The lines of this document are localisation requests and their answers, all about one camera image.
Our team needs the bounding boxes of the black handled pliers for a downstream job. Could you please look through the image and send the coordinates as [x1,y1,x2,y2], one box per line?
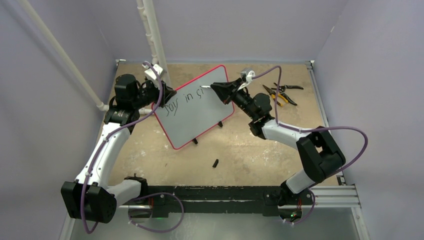
[271,82,304,94]

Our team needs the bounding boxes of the black marker cap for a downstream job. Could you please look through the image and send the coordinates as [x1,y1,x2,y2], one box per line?
[212,159,219,168]

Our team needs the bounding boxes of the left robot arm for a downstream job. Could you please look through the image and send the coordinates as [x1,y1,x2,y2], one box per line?
[60,74,177,224]

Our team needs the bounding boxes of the black base bar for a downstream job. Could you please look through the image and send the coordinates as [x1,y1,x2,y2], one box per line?
[145,185,314,218]

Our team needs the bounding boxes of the yellow handled pliers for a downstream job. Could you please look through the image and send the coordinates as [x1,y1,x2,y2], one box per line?
[262,85,298,106]

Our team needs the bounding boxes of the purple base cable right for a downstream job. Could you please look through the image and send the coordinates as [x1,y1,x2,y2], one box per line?
[281,188,317,226]

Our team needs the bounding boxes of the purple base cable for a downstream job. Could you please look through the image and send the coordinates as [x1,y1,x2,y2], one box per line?
[281,188,317,226]
[127,192,185,234]

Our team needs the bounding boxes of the red framed whiteboard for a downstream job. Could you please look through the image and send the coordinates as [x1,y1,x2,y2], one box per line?
[154,65,235,150]

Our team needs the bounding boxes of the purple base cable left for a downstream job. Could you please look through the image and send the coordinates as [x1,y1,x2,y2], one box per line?
[127,192,185,234]

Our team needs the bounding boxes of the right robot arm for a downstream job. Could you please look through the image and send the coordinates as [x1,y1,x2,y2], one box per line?
[210,78,346,204]

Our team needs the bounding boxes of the white PVC pipe frame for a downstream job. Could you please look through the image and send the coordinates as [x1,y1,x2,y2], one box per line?
[16,0,173,116]

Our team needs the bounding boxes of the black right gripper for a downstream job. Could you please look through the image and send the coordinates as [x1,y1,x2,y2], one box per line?
[212,77,257,119]

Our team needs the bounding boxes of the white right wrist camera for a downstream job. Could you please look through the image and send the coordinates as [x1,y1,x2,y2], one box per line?
[238,67,256,90]

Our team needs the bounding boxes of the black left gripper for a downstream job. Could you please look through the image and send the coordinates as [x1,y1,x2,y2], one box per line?
[132,79,176,110]

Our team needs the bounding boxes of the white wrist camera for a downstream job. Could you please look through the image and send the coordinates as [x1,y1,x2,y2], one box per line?
[142,61,166,82]
[238,67,256,90]

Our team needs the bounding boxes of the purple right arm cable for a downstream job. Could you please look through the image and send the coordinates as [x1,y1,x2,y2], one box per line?
[251,65,369,180]

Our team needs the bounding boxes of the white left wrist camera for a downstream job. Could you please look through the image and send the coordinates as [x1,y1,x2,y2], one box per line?
[142,61,166,82]

